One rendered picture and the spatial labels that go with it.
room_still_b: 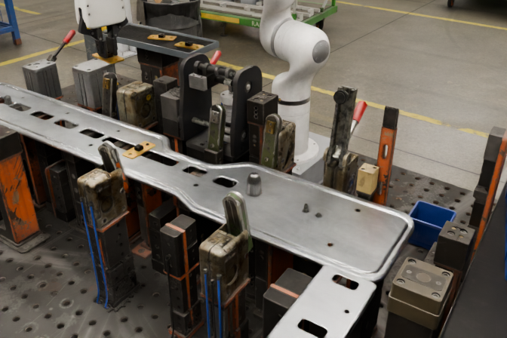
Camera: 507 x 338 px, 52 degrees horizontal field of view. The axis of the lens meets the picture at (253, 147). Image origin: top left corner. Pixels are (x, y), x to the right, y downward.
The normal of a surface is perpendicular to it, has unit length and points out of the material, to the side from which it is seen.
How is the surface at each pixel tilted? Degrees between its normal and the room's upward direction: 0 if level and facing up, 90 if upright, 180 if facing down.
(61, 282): 0
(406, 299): 88
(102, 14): 94
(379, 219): 0
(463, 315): 0
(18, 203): 90
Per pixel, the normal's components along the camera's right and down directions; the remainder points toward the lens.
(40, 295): 0.00, -0.88
